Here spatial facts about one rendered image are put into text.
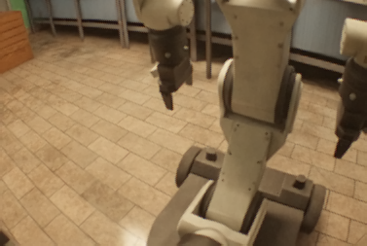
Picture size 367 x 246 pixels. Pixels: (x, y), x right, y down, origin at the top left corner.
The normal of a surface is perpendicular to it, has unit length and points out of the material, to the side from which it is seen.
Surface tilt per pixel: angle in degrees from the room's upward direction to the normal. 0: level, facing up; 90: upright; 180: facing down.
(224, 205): 46
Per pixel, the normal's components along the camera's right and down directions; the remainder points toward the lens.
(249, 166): -0.46, 0.02
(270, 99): -0.51, 0.44
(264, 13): -0.48, 0.64
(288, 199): -0.39, -0.23
